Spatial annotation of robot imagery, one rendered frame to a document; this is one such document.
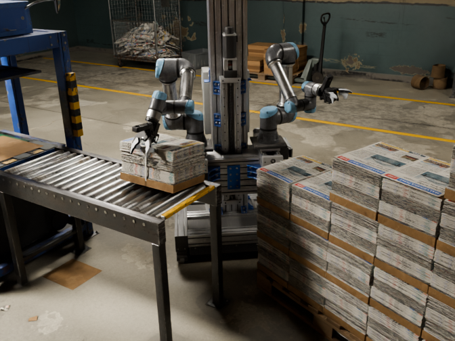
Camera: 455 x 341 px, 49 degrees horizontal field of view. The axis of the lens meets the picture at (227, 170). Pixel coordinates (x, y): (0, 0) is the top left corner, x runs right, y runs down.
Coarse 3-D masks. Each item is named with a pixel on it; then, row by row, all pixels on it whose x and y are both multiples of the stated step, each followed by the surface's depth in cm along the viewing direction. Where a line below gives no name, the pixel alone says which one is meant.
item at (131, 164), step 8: (160, 136) 289; (168, 136) 291; (120, 144) 276; (128, 144) 273; (144, 144) 270; (128, 152) 275; (136, 152) 271; (128, 160) 276; (136, 160) 272; (128, 168) 278; (136, 168) 274
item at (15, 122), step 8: (8, 56) 371; (8, 64) 373; (16, 64) 379; (8, 80) 378; (16, 80) 381; (8, 88) 382; (16, 88) 382; (8, 96) 385; (16, 96) 384; (16, 104) 385; (16, 112) 386; (24, 112) 392; (16, 120) 390; (24, 120) 394; (16, 128) 393; (24, 128) 395
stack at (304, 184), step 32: (288, 160) 307; (288, 192) 277; (320, 192) 263; (288, 224) 284; (320, 224) 263; (352, 224) 245; (288, 256) 293; (320, 256) 268; (352, 256) 249; (384, 256) 232; (416, 256) 218; (320, 288) 276; (384, 288) 238; (416, 288) 222; (320, 320) 281; (352, 320) 261; (384, 320) 242; (416, 320) 226
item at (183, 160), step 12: (168, 144) 272; (180, 144) 273; (192, 144) 274; (156, 156) 264; (168, 156) 260; (180, 156) 263; (192, 156) 272; (204, 156) 281; (156, 168) 266; (168, 168) 261; (180, 168) 264; (192, 168) 274; (204, 168) 284; (156, 180) 268; (168, 180) 264; (180, 180) 265
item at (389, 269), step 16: (272, 208) 293; (304, 224) 273; (272, 240) 300; (336, 240) 256; (368, 256) 240; (320, 272) 272; (400, 272) 226; (288, 288) 299; (352, 288) 254; (336, 320) 271; (400, 320) 233
